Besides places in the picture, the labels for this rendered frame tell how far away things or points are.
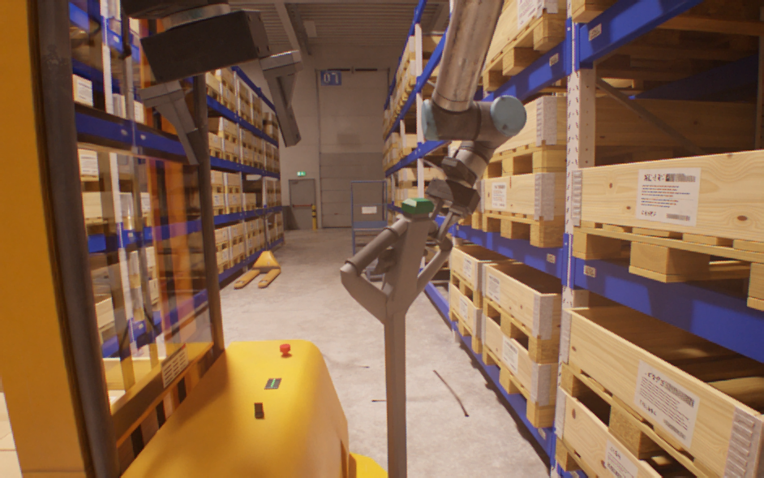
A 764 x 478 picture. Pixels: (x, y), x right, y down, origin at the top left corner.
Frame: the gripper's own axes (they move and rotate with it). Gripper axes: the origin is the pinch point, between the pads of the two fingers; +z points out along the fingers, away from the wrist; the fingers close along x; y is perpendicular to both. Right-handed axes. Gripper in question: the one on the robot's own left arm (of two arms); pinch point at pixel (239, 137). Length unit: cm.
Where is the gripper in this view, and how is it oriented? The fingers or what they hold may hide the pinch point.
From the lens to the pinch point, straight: 51.2
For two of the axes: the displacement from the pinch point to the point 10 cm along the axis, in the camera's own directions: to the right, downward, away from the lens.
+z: 1.9, 8.5, 4.9
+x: -9.8, 1.2, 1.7
